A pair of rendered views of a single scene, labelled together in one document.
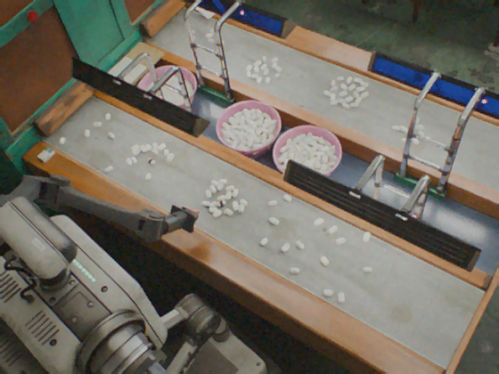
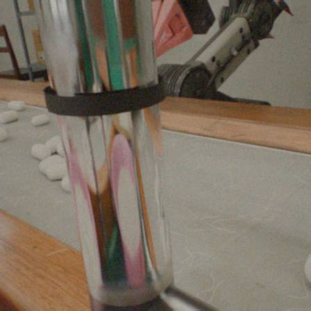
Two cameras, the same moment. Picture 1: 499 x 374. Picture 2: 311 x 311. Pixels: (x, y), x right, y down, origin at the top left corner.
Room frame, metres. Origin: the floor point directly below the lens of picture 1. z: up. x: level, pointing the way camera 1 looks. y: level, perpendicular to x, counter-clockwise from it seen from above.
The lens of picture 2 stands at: (1.68, 0.18, 0.92)
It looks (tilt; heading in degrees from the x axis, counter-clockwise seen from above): 21 degrees down; 180
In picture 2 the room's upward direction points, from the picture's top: 5 degrees counter-clockwise
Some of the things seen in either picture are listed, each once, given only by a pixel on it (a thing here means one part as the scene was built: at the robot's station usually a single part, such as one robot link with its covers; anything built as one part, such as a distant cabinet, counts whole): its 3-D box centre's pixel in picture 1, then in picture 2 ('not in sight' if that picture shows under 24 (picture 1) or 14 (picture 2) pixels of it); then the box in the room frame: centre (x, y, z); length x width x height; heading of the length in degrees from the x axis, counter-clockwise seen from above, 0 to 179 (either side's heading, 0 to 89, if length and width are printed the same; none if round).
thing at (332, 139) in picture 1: (306, 158); not in sight; (1.36, -0.26, 0.72); 0.27 x 0.27 x 0.10
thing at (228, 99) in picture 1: (220, 49); not in sight; (1.88, 0.00, 0.90); 0.20 x 0.19 x 0.45; 46
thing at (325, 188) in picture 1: (377, 207); not in sight; (0.87, -0.37, 1.08); 0.62 x 0.08 x 0.07; 46
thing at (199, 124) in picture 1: (134, 93); not in sight; (1.53, 0.33, 1.08); 0.62 x 0.08 x 0.07; 46
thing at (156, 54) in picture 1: (129, 69); not in sight; (2.01, 0.42, 0.77); 0.33 x 0.15 x 0.01; 136
